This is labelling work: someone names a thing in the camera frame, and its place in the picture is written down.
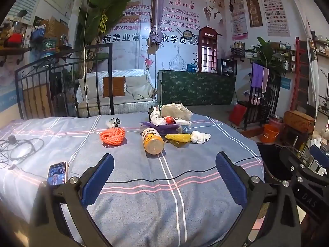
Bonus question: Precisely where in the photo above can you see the white cart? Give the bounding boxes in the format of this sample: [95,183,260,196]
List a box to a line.
[298,134,329,173]

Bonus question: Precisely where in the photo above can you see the yellow corn toy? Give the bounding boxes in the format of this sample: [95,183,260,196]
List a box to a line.
[165,133,192,142]

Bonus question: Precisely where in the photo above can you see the white cushion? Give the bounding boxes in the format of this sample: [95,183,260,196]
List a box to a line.
[78,77,103,101]
[125,75,154,100]

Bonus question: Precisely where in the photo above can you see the white wicker sofa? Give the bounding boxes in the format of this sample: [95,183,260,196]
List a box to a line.
[76,69,157,116]

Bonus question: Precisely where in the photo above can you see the black iron bed frame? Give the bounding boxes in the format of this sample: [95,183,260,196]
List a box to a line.
[14,43,114,120]

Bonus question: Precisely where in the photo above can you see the orange cushion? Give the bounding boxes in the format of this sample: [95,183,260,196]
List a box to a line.
[102,76,126,98]

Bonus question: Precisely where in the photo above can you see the red phone booth cabinet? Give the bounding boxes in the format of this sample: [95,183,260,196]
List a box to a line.
[197,26,218,73]

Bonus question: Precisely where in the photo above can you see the brown cushioned stool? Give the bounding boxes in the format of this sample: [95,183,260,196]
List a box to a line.
[281,110,315,147]

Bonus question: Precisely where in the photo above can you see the beige plastic bag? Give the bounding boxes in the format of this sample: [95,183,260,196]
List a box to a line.
[161,103,193,120]

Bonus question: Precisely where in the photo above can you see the black box on counter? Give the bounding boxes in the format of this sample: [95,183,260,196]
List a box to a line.
[217,59,237,76]

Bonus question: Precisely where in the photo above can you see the purple packet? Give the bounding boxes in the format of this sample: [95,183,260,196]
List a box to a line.
[140,122,182,134]

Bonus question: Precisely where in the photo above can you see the striped blue bed sheet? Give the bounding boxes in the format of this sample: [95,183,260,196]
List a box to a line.
[0,112,265,247]

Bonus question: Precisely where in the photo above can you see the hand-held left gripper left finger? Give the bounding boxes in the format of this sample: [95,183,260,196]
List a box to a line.
[28,153,115,247]

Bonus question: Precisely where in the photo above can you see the white plastic bag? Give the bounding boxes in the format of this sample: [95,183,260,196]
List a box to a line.
[150,109,192,128]

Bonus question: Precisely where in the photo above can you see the white wall poster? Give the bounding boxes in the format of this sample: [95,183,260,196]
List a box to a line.
[261,0,291,37]

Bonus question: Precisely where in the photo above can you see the red bag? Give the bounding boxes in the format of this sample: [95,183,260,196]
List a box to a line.
[229,104,248,125]

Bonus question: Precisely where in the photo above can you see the red ladder shelf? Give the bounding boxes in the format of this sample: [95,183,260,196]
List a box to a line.
[290,37,310,112]

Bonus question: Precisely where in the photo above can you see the black charger with cable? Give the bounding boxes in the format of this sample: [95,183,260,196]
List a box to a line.
[0,135,45,170]

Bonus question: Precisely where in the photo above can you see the orange bucket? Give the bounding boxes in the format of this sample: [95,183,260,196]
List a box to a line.
[263,124,280,142]

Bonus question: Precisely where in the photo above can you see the white tissue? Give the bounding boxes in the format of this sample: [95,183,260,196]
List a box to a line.
[190,131,212,144]

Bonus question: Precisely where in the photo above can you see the black trash bin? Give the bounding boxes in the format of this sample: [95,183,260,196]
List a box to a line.
[256,142,306,186]

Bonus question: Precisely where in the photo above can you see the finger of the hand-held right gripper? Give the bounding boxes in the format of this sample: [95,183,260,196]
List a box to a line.
[309,144,329,178]
[280,146,313,183]

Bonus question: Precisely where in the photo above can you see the purple hanging ornament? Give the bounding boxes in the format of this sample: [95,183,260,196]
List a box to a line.
[146,0,165,54]

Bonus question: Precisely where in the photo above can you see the green patterned counter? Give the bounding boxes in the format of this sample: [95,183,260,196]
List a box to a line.
[157,69,236,106]

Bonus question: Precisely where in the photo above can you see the black metal rack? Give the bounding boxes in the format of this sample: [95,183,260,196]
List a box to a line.
[243,62,282,130]

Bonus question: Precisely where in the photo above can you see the orange juice bottle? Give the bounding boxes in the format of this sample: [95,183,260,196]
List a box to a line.
[142,128,164,155]

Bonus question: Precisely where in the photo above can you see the purple towel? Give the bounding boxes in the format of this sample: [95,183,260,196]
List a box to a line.
[250,62,265,88]

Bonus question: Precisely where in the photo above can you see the pink wall poster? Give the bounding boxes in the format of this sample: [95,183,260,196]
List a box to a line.
[229,0,249,40]

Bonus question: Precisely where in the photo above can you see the green potted plant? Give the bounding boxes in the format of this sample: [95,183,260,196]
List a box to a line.
[248,36,283,80]

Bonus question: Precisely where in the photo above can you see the pink towel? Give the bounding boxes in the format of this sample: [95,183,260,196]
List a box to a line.
[262,67,269,93]

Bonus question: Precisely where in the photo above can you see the large wall poster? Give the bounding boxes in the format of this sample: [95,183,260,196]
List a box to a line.
[98,0,227,71]

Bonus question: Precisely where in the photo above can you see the wall shelves with small bottles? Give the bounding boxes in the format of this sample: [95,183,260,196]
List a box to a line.
[315,35,329,57]

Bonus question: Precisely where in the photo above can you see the small wall shelf with bottles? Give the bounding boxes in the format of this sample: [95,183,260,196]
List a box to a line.
[230,41,251,62]

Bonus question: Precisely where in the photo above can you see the tall banana plant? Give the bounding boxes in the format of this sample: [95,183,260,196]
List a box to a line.
[76,0,147,57]

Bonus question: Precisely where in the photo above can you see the smartphone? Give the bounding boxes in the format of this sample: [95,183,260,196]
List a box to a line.
[47,161,68,186]

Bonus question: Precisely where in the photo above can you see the brown wall poster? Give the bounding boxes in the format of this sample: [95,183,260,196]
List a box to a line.
[244,0,263,27]

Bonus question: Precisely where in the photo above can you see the white hanging banner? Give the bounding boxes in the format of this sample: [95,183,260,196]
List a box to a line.
[286,0,320,108]

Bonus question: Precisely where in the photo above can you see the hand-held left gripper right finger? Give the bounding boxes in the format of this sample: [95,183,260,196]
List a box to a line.
[215,152,301,247]

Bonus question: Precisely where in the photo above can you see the pink basin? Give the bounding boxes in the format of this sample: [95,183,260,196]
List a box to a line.
[267,114,284,132]

